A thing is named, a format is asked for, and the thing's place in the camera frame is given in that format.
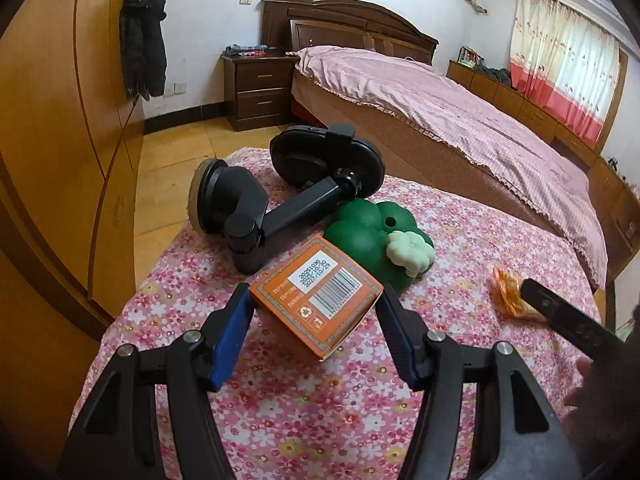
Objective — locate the long wooden cabinet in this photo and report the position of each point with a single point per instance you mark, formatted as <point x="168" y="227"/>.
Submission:
<point x="550" y="115"/>

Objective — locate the wooden wardrobe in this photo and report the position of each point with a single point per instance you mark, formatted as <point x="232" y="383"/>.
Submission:
<point x="55" y="135"/>

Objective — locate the white wall socket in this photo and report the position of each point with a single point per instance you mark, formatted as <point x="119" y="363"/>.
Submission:
<point x="175" y="89"/>

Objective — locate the folded clothes stack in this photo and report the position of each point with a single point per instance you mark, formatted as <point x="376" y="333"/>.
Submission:
<point x="246" y="50"/>

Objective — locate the white and pink curtain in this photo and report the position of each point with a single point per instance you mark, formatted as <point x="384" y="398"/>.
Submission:
<point x="565" y="65"/>

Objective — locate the orange box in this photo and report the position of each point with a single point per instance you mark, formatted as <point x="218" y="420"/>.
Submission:
<point x="315" y="300"/>

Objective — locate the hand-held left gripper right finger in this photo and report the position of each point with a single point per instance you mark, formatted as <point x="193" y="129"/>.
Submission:
<point x="400" y="345"/>

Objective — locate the black suction phone mount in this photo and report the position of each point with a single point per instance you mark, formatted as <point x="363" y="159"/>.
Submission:
<point x="300" y="170"/>

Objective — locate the orange snack wrapper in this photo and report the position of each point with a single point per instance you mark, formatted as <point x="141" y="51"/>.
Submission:
<point x="510" y="292"/>

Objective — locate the dark wooden nightstand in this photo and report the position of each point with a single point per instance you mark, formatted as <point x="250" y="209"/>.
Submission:
<point x="257" y="87"/>

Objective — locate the row of books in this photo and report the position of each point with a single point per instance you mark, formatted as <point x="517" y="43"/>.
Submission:
<point x="471" y="57"/>

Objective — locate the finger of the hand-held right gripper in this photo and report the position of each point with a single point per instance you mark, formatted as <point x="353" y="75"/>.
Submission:
<point x="542" y="300"/>

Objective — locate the dark wooden bed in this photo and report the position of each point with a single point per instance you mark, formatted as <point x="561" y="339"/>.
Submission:
<point x="350" y="25"/>

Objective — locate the person's right hand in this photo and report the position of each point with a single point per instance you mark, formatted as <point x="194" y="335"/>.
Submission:
<point x="607" y="400"/>

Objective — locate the green broccoli toy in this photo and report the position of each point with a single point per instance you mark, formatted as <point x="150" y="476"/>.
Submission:
<point x="367" y="235"/>

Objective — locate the pink floral sheet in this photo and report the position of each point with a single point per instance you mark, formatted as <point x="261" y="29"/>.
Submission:
<point x="310" y="420"/>

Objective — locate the dark clothes pile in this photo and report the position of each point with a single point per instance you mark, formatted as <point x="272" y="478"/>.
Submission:
<point x="495" y="76"/>

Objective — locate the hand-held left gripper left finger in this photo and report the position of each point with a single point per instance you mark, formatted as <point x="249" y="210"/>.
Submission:
<point x="230" y="345"/>

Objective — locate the black jacket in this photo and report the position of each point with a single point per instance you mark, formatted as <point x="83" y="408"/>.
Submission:
<point x="134" y="35"/>
<point x="155" y="45"/>

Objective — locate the pink striped blanket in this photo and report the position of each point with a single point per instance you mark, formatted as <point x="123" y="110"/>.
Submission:
<point x="450" y="115"/>

